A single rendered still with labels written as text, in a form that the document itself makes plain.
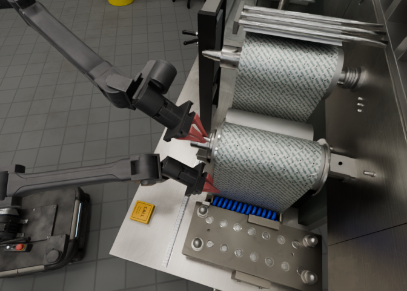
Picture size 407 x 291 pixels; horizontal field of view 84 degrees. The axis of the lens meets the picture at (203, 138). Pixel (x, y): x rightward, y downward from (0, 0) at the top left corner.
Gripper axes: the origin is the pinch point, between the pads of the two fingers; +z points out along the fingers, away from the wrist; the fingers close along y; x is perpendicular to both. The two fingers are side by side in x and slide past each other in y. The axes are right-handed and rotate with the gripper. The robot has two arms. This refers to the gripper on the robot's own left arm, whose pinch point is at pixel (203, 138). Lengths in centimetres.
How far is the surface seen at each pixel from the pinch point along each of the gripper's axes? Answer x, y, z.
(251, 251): -3.8, 20.9, 30.3
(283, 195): 8.7, 6.3, 24.6
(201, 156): -10.6, -1.0, 8.4
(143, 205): -38.4, 15.0, 8.3
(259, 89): 9.7, -18.2, 6.8
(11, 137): -225, -26, -57
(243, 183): 2.1, 6.2, 15.4
